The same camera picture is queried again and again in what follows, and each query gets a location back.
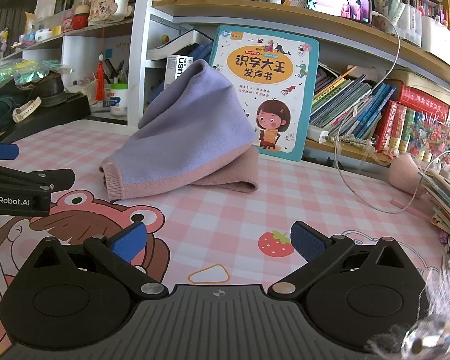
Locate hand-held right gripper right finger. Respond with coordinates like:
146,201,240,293
268,220,423,301

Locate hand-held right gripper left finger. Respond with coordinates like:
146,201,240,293
25,222,169,301

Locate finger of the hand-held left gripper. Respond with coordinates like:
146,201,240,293
0,143,20,160
0,162,76,193

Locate purple and pink sweater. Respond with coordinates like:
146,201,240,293
99,59,260,201

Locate white wristwatch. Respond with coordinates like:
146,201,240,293
13,97,42,124

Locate pink checkered table mat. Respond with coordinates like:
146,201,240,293
0,120,450,360

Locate black rectangular box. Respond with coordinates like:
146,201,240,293
0,92,91,144

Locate dark leather shoe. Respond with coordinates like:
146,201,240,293
17,71,66,106

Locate iridescent green foil bag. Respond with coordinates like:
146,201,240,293
0,60,74,89

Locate white tub with green rim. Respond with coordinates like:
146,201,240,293
110,83,129,117

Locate red tassel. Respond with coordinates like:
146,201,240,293
96,26,110,101

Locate white charger block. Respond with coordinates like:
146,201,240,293
308,125,332,144

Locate pearl strand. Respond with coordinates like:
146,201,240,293
332,133,379,148

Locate pink plush pouch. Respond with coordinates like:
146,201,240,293
389,153,431,199

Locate bunch of pens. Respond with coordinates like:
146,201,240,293
98,60,130,85

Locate dark wooden door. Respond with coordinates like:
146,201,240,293
0,0,46,64

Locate leaning thin picture books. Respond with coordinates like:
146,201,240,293
310,65,398,139

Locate stack of flat books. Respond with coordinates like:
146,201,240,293
422,172,450,250

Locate blurred translucent object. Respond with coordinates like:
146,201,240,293
367,266,450,360

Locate red round jar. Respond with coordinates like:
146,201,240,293
72,2,90,31

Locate children's picture sound book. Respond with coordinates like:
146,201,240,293
209,25,320,163

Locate white and orange carton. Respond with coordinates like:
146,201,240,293
164,55,194,87

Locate colourful bead bouquet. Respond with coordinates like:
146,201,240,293
401,116,450,162

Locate white wooden bookshelf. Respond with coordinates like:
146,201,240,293
0,0,450,166

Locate thick red dictionaries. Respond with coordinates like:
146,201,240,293
374,82,450,154

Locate blue book set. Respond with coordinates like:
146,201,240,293
188,41,214,70

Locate smartphone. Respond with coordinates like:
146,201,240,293
306,0,372,25

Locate clear holders with pens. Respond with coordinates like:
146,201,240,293
373,0,424,42

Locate white charging cable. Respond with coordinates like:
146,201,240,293
332,11,450,214

